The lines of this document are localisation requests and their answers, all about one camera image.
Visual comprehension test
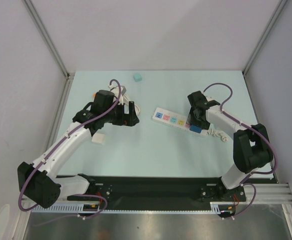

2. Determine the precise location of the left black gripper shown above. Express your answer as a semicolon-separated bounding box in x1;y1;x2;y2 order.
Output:
103;100;138;127

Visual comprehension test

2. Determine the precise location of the blue cube plug adapter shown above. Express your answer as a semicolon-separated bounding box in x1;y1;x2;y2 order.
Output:
189;125;202;134

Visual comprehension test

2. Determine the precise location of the white colourful power strip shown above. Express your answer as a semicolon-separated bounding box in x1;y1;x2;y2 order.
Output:
152;107;208;137

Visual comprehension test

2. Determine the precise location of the white cord of orange strip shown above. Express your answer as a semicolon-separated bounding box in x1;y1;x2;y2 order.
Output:
125;93;141;117

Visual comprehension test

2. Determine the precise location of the white power strip cord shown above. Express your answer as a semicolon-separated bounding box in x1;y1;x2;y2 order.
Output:
207;128;229;142

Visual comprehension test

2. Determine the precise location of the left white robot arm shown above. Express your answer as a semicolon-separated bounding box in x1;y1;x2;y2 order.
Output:
18;90;139;209

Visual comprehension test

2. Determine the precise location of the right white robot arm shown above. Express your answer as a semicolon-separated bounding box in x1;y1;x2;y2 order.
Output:
187;91;273;201

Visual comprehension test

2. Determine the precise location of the small white adapter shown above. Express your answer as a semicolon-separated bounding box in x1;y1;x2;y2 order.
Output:
91;133;106;145

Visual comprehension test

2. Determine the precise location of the teal cube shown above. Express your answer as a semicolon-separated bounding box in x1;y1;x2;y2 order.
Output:
133;73;143;82

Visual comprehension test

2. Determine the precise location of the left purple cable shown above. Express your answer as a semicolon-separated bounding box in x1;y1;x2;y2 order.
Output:
18;79;123;213

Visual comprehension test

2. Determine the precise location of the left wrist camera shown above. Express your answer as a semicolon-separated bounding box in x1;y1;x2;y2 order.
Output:
108;84;126;105

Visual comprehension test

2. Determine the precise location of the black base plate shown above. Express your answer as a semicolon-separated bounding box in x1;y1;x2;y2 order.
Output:
55;175;279;211

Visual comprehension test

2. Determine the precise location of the left aluminium frame post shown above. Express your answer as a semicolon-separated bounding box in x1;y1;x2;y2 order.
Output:
22;0;75;81

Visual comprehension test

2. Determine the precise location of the aluminium frame post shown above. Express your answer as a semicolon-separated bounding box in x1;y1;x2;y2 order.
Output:
242;0;289;78
22;0;75;81

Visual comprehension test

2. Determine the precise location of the white slotted cable duct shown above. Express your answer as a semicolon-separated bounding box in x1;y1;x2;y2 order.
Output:
32;201;235;215

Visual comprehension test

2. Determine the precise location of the right aluminium frame post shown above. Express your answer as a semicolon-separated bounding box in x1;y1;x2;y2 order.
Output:
242;0;289;78

